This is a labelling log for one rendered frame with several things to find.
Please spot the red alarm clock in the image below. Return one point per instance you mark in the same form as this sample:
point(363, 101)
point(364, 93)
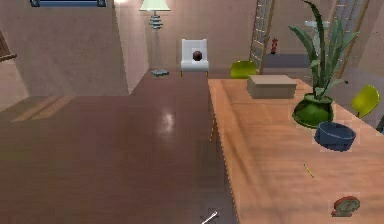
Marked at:
point(346, 206)

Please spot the white armchair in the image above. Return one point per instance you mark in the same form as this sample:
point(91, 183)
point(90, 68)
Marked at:
point(194, 61)

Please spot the dark red ball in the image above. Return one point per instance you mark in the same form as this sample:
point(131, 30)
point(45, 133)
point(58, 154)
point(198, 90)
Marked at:
point(197, 55)

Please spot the yellow-green chair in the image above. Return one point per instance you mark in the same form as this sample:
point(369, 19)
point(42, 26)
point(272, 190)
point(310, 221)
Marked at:
point(365, 100)
point(242, 69)

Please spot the tan cardboard box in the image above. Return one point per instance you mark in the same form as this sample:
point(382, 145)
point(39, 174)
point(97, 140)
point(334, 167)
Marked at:
point(270, 86)

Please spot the wooden table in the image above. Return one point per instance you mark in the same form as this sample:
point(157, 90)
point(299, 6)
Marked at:
point(276, 150)

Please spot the floor lamp with pale shade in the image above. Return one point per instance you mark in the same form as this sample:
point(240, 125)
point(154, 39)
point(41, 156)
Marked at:
point(155, 23)

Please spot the red figurine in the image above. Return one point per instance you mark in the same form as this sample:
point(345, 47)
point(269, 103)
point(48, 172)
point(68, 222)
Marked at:
point(274, 46)

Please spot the white stick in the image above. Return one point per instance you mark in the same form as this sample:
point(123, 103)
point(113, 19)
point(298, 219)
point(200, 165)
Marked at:
point(210, 217)

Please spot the house plant in green pot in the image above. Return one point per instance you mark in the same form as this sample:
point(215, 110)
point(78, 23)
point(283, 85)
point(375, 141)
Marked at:
point(315, 83)

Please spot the yellow pencil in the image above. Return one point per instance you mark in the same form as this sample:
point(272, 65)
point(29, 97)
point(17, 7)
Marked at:
point(309, 171)

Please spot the blue bowl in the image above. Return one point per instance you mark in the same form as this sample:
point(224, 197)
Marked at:
point(334, 136)

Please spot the framed blue picture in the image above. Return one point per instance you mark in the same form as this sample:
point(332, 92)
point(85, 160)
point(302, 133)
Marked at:
point(68, 3)

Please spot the brown wooden window frame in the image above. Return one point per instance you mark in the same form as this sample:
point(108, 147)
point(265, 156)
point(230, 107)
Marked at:
point(5, 50)

